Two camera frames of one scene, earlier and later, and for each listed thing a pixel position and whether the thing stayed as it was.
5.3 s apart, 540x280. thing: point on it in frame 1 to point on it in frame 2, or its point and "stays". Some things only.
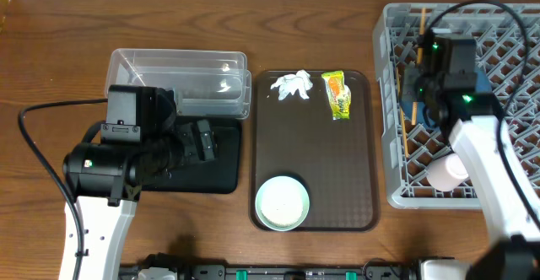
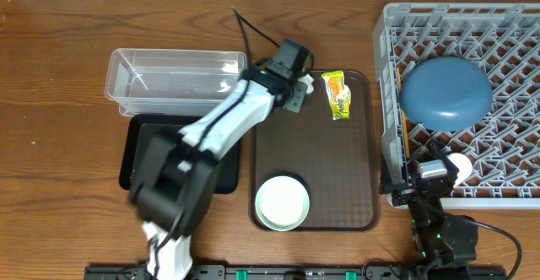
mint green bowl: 282,203 stays
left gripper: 193,153 to 299,102
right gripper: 410,76 to 387,183
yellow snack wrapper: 339,94 stays
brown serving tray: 335,160 stays
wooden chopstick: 402,115 stays
